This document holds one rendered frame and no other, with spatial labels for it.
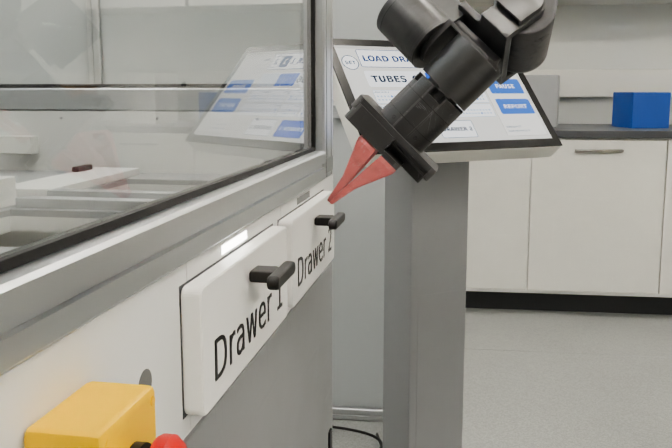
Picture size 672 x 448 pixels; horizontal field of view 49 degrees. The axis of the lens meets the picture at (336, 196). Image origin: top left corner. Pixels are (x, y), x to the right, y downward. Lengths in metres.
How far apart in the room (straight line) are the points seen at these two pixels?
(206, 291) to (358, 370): 1.93
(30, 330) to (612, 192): 3.46
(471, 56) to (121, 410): 0.44
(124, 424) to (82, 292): 0.09
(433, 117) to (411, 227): 1.00
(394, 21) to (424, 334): 1.13
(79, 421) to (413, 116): 0.41
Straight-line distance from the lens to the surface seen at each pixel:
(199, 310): 0.62
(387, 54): 1.69
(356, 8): 2.38
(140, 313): 0.55
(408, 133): 0.70
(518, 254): 3.74
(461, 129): 1.64
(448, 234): 1.75
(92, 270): 0.48
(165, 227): 0.58
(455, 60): 0.70
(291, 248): 0.91
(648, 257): 3.86
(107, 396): 0.46
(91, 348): 0.49
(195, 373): 0.64
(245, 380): 0.82
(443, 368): 1.83
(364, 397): 2.57
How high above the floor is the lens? 1.09
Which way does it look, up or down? 8 degrees down
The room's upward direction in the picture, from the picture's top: straight up
